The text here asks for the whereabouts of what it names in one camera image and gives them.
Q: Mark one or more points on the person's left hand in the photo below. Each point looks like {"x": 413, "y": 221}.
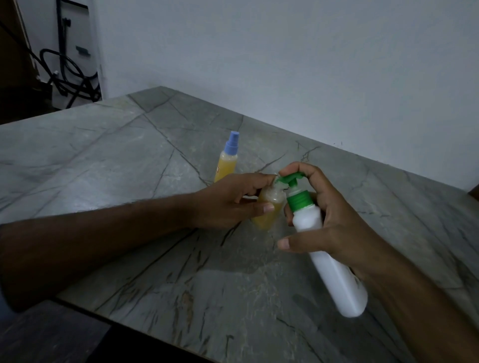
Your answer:
{"x": 220, "y": 207}

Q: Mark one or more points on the person's right hand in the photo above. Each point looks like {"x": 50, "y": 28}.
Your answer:
{"x": 344, "y": 235}

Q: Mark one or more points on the large white bottle green pump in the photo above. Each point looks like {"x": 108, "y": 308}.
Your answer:
{"x": 307, "y": 220}

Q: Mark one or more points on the small clear bottle red label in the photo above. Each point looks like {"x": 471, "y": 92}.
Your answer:
{"x": 226, "y": 166}

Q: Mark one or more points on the small clear bottle white cap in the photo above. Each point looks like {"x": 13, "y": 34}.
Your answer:
{"x": 269, "y": 209}

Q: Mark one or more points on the blue spray cap with tube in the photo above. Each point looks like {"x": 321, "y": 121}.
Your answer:
{"x": 232, "y": 144}

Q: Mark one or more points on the person's right forearm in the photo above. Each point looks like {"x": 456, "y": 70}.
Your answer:
{"x": 438, "y": 321}

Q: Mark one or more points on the person's left forearm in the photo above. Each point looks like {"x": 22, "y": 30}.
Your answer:
{"x": 90, "y": 254}

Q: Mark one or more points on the brown wooden door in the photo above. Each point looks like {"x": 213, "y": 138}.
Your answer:
{"x": 474, "y": 194}

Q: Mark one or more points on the small grey wall bracket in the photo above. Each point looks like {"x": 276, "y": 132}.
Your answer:
{"x": 82, "y": 51}

